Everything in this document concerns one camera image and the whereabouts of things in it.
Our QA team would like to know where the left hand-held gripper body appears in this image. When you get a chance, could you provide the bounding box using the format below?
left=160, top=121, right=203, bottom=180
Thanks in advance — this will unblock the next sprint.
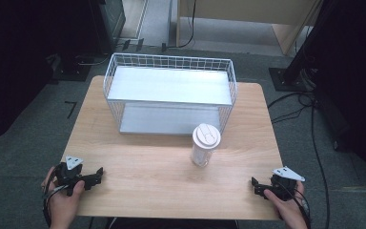
left=53, top=155, right=96, bottom=197

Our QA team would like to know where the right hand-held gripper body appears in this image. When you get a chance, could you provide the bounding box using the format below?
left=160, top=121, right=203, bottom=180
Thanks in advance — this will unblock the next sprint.
left=257, top=166, right=306, bottom=202

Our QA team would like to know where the white lidded cup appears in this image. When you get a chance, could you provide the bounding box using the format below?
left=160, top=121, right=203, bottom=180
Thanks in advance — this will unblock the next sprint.
left=190, top=123, right=222, bottom=168

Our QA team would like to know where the white wire shelf rack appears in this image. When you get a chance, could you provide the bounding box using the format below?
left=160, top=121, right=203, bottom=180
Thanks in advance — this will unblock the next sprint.
left=102, top=52, right=238, bottom=136

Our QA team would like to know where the person's right hand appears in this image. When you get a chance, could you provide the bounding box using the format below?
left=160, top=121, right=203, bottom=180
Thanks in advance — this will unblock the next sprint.
left=263, top=180, right=309, bottom=229

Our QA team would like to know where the person's left hand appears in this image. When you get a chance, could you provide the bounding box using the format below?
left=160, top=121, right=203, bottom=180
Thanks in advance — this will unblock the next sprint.
left=41, top=166, right=86, bottom=229

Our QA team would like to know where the black stand base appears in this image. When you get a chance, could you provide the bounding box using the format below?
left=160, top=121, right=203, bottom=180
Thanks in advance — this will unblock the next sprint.
left=52, top=54, right=96, bottom=82

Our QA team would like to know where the dark cabinet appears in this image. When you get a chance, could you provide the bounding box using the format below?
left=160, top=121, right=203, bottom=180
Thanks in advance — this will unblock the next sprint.
left=89, top=0, right=128, bottom=55

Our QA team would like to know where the light wooden furniture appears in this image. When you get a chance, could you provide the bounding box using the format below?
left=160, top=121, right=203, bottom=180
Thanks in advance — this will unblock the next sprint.
left=174, top=0, right=325, bottom=57

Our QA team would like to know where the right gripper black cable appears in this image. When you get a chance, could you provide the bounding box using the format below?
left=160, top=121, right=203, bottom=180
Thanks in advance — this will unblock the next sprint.
left=277, top=179, right=313, bottom=229

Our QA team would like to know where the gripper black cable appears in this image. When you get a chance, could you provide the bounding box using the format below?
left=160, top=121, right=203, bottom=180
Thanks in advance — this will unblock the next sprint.
left=277, top=179, right=313, bottom=229
left=41, top=165, right=69, bottom=229

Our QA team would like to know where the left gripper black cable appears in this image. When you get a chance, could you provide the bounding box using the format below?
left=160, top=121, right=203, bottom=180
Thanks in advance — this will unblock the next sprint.
left=41, top=165, right=69, bottom=229

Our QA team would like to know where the black floor cable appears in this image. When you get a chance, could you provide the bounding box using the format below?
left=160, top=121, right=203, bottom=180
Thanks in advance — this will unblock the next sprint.
left=310, top=104, right=332, bottom=229
left=266, top=91, right=315, bottom=125

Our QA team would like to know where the black stand base plate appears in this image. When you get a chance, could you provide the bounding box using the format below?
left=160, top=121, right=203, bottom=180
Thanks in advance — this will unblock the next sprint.
left=268, top=66, right=313, bottom=94

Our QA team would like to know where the black hanging cable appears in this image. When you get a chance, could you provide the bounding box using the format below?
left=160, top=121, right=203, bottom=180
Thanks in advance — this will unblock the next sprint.
left=160, top=0, right=198, bottom=53

